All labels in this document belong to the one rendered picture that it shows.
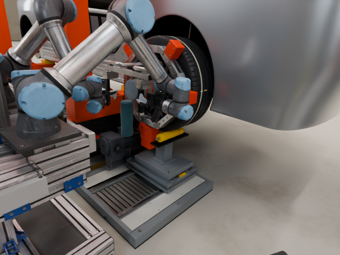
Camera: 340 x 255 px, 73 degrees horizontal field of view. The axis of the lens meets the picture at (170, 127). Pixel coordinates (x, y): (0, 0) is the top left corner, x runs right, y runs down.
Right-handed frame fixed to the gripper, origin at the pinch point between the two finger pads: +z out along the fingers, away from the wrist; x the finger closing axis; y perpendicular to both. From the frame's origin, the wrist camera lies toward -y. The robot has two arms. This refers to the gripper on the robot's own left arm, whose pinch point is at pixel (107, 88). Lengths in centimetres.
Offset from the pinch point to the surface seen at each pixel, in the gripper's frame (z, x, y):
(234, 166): 46, 114, 83
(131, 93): -8.5, 17.0, 0.2
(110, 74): -1.1, 2.2, -9.7
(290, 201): -5, 144, 83
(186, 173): 5, 60, 66
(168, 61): -9.7, 38.7, -20.7
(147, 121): 2.1, 26.9, 22.6
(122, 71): -9.5, 11.6, -13.7
